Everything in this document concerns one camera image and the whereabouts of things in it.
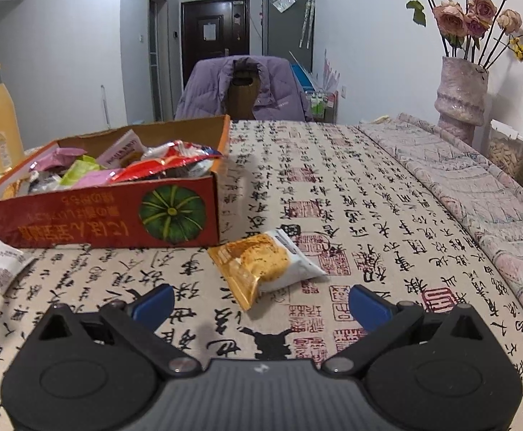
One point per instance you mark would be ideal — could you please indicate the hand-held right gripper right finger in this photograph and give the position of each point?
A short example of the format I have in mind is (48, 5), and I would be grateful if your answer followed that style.
(369, 307)

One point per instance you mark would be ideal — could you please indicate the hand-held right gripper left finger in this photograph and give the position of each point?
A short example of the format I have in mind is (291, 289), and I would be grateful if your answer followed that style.
(153, 303)

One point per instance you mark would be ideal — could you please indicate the orange cardboard box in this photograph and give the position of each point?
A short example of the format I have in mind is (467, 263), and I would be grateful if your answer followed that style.
(86, 215)

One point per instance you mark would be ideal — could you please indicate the gold and white snack packet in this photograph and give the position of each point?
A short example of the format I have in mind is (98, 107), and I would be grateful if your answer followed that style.
(257, 260)

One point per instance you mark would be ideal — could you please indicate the red snack packet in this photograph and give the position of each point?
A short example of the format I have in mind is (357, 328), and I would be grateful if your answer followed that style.
(171, 157)

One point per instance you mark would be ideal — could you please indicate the green and white snack packet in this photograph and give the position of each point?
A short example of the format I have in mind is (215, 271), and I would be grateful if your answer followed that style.
(79, 171)

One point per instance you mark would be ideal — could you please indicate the pink and white snack packet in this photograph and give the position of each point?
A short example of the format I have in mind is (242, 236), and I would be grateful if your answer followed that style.
(122, 148)

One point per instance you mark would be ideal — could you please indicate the silver snack packet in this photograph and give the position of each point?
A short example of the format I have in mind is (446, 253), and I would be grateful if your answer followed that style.
(41, 185)

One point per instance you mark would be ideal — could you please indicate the mauve snack packet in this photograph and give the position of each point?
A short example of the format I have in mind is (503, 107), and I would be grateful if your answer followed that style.
(59, 155)

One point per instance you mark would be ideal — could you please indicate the pink quilted cloth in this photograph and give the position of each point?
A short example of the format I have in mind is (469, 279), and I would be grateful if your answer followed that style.
(468, 179)

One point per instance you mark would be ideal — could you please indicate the clear jar of nuts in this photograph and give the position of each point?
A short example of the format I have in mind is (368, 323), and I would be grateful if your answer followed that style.
(510, 152)

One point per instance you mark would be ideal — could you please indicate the purple padded jacket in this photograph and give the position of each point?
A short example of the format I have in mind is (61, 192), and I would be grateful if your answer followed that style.
(207, 94)

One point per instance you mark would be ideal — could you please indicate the wooden chair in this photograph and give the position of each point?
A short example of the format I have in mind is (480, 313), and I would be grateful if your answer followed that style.
(243, 98)

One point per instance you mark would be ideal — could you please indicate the pink textured vase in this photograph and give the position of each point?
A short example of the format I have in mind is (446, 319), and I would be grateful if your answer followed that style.
(461, 98)

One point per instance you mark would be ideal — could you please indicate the pale pink rack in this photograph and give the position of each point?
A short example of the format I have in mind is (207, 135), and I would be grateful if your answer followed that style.
(331, 72)

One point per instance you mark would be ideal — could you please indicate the blue box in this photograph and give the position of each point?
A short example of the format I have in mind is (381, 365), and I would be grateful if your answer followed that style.
(301, 76)

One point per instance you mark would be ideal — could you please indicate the grey interior door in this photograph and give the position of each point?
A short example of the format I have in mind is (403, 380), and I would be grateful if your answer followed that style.
(159, 54)

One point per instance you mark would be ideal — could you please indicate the dark brown entrance door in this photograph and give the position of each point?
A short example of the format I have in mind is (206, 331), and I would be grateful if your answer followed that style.
(214, 45)

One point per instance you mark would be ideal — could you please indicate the grey refrigerator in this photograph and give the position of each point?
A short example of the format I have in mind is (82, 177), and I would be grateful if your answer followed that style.
(288, 36)

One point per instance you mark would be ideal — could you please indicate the white folded umbrella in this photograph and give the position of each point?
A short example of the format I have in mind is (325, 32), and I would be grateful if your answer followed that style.
(307, 18)

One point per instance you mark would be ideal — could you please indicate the dried pink roses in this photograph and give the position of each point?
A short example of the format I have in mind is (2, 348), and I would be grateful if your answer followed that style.
(463, 13)

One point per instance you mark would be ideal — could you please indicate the clear plastic bag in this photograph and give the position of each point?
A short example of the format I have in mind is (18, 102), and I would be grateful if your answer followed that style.
(284, 2)

